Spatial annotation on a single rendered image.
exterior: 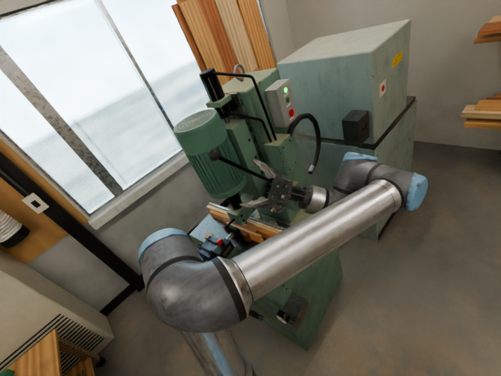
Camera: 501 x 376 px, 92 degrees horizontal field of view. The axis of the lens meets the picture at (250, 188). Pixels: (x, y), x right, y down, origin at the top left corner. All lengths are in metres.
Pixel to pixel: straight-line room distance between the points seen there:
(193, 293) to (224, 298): 0.05
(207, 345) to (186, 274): 0.30
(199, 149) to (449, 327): 1.70
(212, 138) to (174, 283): 0.53
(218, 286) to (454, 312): 1.72
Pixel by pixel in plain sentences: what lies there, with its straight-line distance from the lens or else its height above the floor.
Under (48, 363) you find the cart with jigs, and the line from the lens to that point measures 2.15.
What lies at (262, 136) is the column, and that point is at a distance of 1.00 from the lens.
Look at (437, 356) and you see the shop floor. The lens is 1.88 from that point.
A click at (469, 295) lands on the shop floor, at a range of 2.07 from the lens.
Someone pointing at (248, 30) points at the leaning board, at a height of 1.54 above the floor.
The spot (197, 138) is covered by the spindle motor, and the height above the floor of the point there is 1.47.
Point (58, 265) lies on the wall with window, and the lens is 2.47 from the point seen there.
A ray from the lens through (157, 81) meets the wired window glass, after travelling 2.40.
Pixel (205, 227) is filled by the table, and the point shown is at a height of 0.90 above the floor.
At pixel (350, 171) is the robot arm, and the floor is 1.30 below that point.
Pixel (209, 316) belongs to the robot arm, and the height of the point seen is 1.42.
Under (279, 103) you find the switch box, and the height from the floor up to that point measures 1.43.
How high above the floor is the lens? 1.76
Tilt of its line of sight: 36 degrees down
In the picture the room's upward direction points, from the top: 23 degrees counter-clockwise
